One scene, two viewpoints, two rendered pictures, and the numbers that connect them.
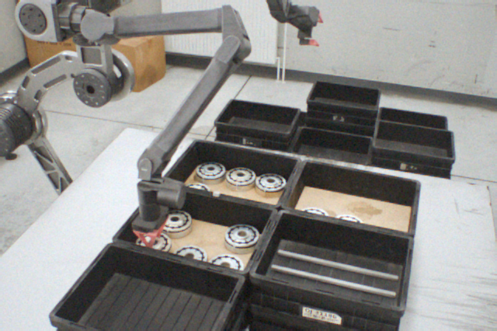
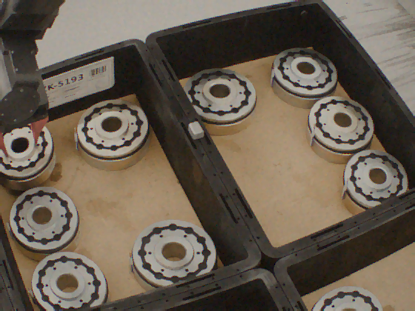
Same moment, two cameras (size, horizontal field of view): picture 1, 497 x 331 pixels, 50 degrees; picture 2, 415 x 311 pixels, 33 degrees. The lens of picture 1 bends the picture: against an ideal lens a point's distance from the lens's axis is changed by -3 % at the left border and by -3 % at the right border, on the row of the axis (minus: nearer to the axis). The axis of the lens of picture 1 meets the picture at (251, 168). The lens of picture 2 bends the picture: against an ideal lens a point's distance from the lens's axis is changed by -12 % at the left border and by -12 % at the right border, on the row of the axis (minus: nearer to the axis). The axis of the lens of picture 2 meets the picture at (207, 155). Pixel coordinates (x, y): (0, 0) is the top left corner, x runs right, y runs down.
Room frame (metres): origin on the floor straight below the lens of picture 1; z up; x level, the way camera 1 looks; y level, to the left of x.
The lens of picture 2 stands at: (0.95, -0.35, 1.64)
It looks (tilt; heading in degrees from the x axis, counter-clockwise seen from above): 51 degrees down; 47
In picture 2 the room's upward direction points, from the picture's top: 3 degrees clockwise
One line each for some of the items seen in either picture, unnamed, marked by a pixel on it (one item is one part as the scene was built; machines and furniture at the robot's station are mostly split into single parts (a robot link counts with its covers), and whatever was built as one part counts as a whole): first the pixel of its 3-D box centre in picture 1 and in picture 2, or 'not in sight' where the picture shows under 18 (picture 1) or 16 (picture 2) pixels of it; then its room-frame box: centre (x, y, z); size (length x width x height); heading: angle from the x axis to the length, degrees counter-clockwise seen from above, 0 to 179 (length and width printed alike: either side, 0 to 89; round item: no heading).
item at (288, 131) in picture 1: (257, 151); not in sight; (2.55, -0.03, 0.37); 0.40 x 0.30 x 0.45; 75
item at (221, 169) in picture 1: (210, 170); (305, 71); (1.61, 0.14, 0.86); 0.10 x 0.10 x 0.01
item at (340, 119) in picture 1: (341, 129); not in sight; (2.83, -0.52, 0.37); 0.40 x 0.30 x 0.45; 75
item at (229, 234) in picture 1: (241, 235); (173, 254); (1.26, 0.02, 0.86); 0.10 x 0.10 x 0.01
